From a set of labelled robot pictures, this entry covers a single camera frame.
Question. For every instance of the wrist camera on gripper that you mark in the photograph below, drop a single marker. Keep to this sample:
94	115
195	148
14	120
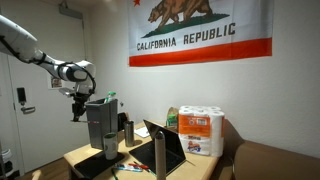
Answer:
67	92

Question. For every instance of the white paper sheet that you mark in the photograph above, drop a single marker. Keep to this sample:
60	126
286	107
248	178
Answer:
142	132

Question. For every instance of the brown cardboard box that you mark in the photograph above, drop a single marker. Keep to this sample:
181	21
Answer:
276	163

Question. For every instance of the metal paper towel holder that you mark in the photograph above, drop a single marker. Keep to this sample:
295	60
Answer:
160	156

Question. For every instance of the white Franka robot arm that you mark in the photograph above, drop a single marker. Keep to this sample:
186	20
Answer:
20	41

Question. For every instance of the grey door closer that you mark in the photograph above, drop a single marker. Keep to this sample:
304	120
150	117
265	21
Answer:
70	11

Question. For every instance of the small sign on door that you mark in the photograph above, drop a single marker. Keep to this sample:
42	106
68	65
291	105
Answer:
56	82

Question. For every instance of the California Republic bear flag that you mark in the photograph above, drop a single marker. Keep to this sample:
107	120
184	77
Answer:
200	33

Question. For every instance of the orange paper towel pack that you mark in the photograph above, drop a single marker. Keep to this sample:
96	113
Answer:
200	133

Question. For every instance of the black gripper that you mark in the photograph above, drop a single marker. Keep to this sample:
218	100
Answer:
80	101

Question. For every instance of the green container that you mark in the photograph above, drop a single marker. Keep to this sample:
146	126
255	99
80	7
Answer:
172	118

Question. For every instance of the red pen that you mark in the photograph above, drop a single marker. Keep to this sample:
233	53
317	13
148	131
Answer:
140	165

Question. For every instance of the black flat mat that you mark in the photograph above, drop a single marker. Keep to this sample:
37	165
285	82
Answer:
98	165

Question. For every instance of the green lid wipes bottle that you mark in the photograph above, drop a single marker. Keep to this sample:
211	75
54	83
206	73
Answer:
110	97

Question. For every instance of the green pen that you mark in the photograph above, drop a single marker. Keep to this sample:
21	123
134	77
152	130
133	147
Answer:
114	174

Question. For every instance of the dark grey plastic bin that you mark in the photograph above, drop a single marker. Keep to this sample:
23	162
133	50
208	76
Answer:
100	123

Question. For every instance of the white mug green inside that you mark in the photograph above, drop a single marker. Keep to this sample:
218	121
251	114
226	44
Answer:
110	146

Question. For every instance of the stainless steel tumbler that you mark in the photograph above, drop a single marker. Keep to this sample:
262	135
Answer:
129	133

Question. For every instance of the black object behind bin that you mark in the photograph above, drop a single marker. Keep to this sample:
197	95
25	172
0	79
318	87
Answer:
122	120

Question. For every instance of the black open laptop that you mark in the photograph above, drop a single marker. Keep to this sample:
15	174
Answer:
163	150

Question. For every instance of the black electronic door lock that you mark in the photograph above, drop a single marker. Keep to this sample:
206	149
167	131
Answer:
21	95

